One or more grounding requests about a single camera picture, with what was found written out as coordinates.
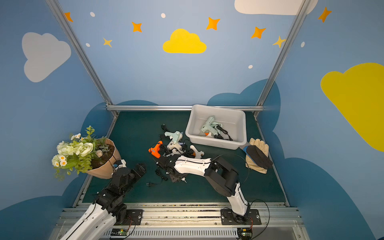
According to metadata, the light mint glue gun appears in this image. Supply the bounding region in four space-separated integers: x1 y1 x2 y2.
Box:
201 116 223 136

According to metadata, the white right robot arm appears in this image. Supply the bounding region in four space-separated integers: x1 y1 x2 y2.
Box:
156 155 251 223

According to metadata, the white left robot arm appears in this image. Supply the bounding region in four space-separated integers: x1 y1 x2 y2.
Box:
62 160 147 240

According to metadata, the white glue gun under mint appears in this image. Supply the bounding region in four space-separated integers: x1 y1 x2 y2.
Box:
167 141 184 155

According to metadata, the white glue gun right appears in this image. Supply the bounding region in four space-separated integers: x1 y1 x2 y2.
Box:
190 145 205 159

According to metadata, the white plastic storage box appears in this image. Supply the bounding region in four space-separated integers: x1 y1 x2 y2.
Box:
185 105 247 150

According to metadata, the potted artificial flower plant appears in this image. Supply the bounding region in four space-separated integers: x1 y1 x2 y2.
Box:
52 126 122 181

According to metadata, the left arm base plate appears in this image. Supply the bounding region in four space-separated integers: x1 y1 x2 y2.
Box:
115 209 144 226

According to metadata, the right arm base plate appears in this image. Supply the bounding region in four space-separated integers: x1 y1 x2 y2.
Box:
221 208 262 226

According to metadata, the right aluminium frame post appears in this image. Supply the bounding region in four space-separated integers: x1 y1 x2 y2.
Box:
253 0 312 121

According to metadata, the aluminium frame post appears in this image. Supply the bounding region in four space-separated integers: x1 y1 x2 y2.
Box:
44 0 119 118
253 0 312 121

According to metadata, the left aluminium frame post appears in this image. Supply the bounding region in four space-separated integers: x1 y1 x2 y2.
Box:
44 0 119 118

